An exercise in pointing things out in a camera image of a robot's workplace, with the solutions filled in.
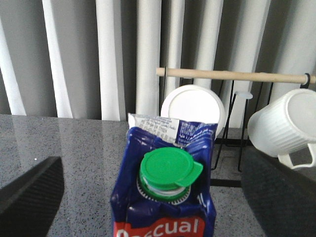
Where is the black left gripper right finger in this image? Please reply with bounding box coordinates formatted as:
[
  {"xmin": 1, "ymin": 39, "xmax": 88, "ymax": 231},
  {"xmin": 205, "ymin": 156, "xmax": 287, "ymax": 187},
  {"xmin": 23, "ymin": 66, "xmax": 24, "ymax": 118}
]
[{"xmin": 241, "ymin": 147, "xmax": 316, "ymax": 237}]

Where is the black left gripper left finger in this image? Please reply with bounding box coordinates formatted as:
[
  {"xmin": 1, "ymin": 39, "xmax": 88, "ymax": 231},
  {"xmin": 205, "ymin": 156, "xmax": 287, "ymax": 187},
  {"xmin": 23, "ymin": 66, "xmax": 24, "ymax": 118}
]
[{"xmin": 0, "ymin": 157, "xmax": 65, "ymax": 237}]

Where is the blue white milk carton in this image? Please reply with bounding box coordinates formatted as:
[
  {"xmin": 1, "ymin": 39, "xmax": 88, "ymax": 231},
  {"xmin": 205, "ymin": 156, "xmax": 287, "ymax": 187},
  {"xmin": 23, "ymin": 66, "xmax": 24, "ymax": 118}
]
[{"xmin": 111, "ymin": 114, "xmax": 217, "ymax": 237}]

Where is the white ribbed mug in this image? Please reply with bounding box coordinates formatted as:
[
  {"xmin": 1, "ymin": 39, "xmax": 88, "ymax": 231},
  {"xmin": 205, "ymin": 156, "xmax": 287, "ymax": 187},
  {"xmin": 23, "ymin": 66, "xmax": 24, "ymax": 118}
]
[{"xmin": 247, "ymin": 89, "xmax": 316, "ymax": 169}]

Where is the white smiley face mug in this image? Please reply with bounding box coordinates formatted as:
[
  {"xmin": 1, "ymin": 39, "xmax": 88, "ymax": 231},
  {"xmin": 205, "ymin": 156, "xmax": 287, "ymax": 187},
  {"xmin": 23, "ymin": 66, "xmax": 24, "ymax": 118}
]
[{"xmin": 160, "ymin": 84, "xmax": 226, "ymax": 136}]

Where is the grey pleated curtain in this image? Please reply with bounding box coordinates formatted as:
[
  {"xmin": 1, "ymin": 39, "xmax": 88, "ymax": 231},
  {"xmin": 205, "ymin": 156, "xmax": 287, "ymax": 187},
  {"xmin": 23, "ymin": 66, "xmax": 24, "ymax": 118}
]
[{"xmin": 0, "ymin": 0, "xmax": 316, "ymax": 120}]

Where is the black wire mug rack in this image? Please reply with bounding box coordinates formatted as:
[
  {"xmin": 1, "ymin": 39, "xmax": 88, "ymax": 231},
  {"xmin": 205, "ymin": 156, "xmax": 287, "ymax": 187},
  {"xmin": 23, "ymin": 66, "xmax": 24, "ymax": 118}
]
[{"xmin": 156, "ymin": 66, "xmax": 316, "ymax": 188}]

